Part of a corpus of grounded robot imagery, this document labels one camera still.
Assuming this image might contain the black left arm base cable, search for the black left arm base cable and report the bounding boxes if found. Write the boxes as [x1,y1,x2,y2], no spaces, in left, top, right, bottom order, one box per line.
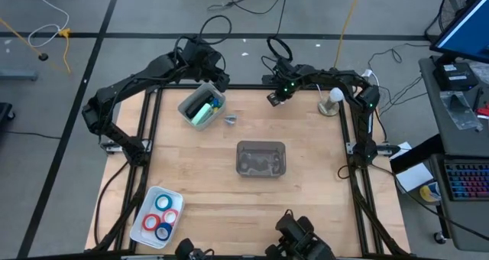
[93,160,133,249]

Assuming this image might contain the grey desk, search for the grey desk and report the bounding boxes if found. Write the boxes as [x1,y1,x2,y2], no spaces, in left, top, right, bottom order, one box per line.
[418,55,489,253]

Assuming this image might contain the white floor cable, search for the white floor cable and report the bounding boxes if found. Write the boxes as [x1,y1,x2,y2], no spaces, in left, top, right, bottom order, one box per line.
[27,0,71,49]

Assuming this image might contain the white plastic bin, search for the white plastic bin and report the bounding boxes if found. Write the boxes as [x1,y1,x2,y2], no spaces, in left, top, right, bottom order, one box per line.
[177,82,227,132]

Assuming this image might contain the small white card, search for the small white card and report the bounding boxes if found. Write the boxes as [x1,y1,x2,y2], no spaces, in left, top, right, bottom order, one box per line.
[389,141,413,161]

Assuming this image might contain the white paper sheet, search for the white paper sheet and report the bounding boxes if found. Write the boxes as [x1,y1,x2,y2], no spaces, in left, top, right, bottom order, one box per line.
[395,162,436,194]

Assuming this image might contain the brass lamp with white bulb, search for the brass lamp with white bulb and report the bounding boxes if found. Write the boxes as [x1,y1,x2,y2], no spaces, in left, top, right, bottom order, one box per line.
[317,86,345,118]

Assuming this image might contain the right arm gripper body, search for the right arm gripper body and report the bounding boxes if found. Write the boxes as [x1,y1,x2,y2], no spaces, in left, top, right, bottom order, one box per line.
[272,77,302,101]

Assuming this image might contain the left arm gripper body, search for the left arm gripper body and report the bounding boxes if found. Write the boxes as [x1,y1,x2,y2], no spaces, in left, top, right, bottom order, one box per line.
[207,66,232,93]

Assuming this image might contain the yellow and blue round object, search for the yellow and blue round object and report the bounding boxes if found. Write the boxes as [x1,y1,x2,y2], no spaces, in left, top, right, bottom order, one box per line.
[419,181,442,204]

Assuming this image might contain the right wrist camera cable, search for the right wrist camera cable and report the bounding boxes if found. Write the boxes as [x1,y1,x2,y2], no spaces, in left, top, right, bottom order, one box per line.
[266,35,294,63]

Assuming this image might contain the black mini computer box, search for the black mini computer box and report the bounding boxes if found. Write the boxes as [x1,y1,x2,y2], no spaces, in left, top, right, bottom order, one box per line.
[432,62,479,92]

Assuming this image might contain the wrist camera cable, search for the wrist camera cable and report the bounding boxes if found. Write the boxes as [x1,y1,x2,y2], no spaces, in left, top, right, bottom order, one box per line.
[266,35,294,63]
[198,14,233,46]

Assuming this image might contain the monitor with blue screen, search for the monitor with blue screen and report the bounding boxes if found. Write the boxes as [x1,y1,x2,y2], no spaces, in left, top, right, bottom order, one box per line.
[429,0,489,65]

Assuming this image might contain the black aluminium table frame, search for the black aluminium table frame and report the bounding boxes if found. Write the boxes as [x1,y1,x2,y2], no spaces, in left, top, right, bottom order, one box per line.
[86,83,412,259]

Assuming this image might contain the black power cables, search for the black power cables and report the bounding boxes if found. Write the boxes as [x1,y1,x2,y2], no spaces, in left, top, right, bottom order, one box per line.
[366,41,432,118]

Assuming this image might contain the red tape roll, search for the red tape roll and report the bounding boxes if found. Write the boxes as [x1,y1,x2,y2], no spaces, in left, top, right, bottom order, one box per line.
[141,213,162,232]

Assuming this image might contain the white plastic tray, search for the white plastic tray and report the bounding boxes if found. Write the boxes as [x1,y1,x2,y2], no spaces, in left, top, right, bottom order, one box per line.
[128,185,186,250]

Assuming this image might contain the black floor fan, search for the black floor fan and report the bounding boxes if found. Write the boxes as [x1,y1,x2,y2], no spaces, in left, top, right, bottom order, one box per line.
[423,0,486,39]

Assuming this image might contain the blue tape roll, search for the blue tape roll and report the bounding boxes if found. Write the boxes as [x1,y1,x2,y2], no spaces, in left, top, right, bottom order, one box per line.
[154,222,173,242]

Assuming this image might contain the yellow extension cord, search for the yellow extension cord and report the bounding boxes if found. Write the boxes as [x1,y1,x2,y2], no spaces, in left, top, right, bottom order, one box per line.
[57,28,73,74]

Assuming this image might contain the pink tape roll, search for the pink tape roll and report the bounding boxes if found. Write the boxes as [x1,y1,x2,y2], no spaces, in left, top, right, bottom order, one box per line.
[161,208,180,226]

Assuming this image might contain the black stapler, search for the black stapler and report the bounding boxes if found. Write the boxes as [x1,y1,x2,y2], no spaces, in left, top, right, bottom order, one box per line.
[185,90,215,119]

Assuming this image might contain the teal tape roll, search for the teal tape roll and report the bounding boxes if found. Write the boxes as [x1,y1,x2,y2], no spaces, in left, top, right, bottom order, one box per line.
[154,193,173,213]

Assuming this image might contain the grey translucent plastic bin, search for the grey translucent plastic bin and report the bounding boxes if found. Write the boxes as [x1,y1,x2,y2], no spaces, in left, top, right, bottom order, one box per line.
[235,139,287,179]

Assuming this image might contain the clear plastic bag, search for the clear plastic bag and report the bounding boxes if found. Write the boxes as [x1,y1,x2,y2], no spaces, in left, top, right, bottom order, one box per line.
[439,90,484,133]

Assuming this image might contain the black floor cables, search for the black floor cables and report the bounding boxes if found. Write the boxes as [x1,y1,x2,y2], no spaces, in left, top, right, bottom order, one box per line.
[207,0,291,16]

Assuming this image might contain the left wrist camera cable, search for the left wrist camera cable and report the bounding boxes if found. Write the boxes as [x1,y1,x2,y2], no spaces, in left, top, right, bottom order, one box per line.
[198,14,233,46]

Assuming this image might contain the yellow hanging cable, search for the yellow hanging cable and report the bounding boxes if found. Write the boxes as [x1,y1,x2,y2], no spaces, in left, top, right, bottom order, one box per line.
[333,0,364,69]

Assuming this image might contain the backlit rainbow keyboard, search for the backlit rainbow keyboard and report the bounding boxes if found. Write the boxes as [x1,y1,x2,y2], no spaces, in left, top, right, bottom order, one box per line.
[442,161,489,203]

